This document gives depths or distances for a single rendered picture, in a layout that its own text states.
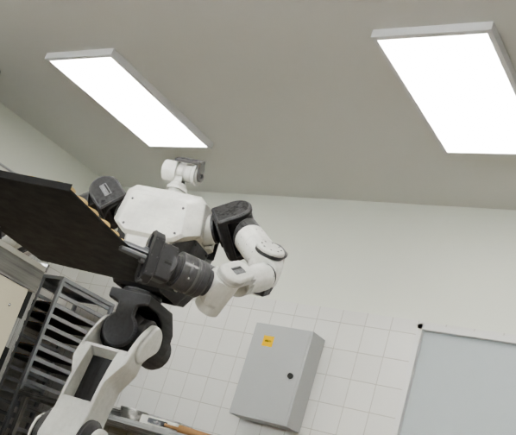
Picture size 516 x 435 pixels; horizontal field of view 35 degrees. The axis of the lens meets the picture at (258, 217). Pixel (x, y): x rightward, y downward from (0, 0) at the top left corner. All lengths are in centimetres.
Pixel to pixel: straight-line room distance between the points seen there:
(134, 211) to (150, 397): 452
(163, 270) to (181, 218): 51
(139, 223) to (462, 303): 378
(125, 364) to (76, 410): 17
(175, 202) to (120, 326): 38
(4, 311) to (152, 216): 74
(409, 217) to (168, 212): 407
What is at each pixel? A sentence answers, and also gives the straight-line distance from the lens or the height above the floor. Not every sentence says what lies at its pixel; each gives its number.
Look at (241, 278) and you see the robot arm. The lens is 189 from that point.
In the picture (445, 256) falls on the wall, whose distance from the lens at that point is 603.
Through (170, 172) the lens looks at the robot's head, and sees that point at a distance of 248.
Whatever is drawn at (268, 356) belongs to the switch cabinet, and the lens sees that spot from 608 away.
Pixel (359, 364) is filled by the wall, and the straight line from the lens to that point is 597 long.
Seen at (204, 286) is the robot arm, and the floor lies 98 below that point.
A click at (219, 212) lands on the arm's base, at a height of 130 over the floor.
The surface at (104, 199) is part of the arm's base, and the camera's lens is 250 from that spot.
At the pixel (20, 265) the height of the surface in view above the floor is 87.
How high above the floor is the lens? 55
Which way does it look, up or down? 19 degrees up
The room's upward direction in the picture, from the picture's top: 18 degrees clockwise
